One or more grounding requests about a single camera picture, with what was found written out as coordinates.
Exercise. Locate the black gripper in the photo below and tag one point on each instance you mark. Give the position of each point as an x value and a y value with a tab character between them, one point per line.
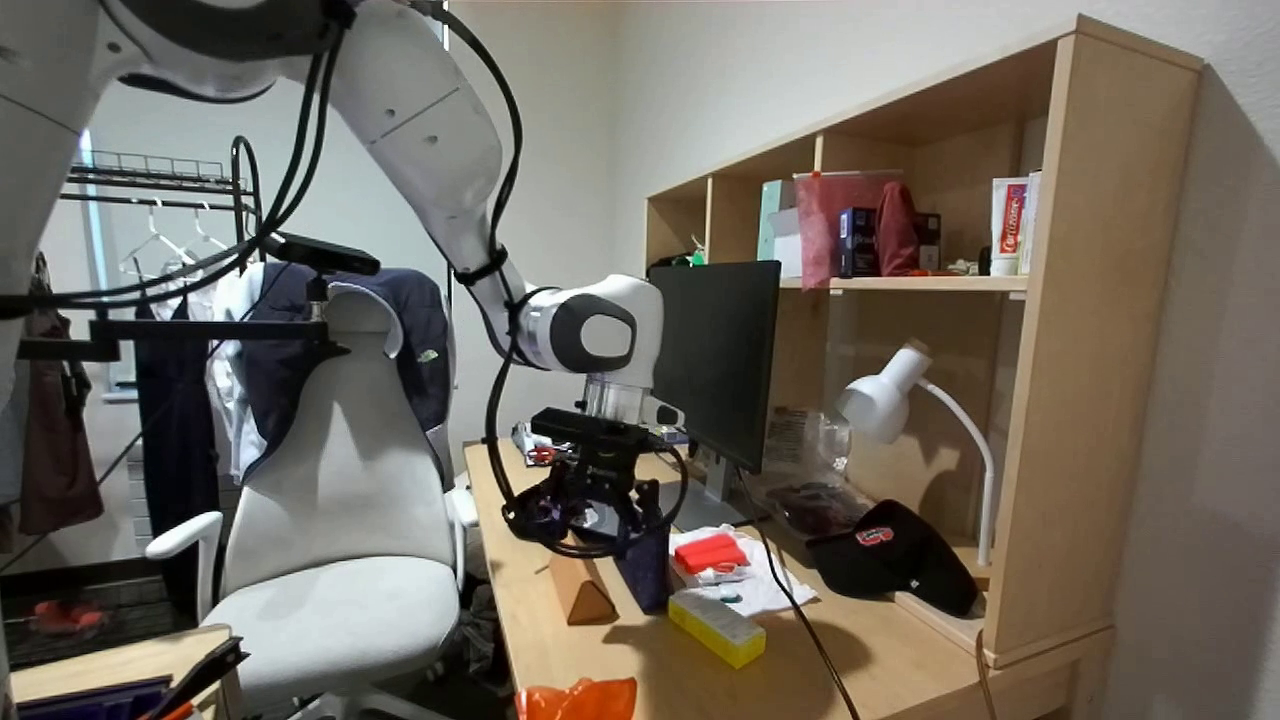
594	503

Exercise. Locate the brown cardboard case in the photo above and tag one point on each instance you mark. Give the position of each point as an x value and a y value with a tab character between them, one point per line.
582	593

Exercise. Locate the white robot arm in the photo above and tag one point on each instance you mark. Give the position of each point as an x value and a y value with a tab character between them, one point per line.
397	75

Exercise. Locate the navy dotted pouch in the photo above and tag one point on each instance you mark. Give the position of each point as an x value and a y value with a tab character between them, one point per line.
644	564

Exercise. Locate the white papers with red card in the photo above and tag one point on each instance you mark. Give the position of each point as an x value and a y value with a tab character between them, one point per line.
733	569

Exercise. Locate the yellow sticky note box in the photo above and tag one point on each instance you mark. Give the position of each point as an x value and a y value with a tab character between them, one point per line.
723	630

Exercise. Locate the orange plastic bag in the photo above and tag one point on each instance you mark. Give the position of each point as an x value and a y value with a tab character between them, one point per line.
582	703

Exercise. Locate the black computer monitor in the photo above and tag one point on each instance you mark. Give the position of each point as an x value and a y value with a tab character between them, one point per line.
718	352

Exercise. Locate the white office chair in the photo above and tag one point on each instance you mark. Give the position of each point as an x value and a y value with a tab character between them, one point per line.
340	561

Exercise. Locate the black cap with red patch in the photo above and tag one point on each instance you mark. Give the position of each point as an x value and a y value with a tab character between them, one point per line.
893	548

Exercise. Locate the wooden shelf unit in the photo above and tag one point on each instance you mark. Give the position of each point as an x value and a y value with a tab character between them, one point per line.
1050	356

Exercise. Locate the clothes rack with hangers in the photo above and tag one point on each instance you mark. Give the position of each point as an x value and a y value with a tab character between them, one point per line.
156	221

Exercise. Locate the white red box on shelf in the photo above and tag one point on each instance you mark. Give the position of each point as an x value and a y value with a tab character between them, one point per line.
1012	215

